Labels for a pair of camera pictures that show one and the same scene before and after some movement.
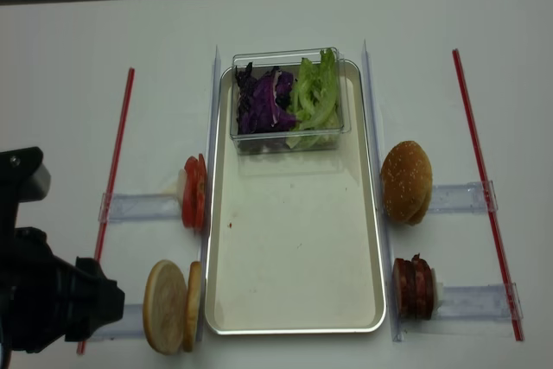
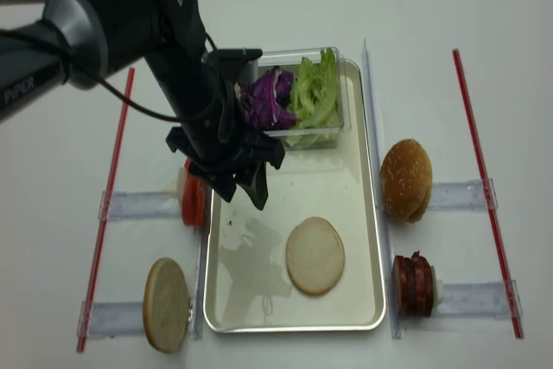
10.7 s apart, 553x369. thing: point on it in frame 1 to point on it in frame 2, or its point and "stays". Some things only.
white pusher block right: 437,293 stays
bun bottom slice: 165,306 stays
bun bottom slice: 193,312 to 315,256
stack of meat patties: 413,289 stays
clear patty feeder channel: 480,302 stays
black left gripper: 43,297 to 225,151
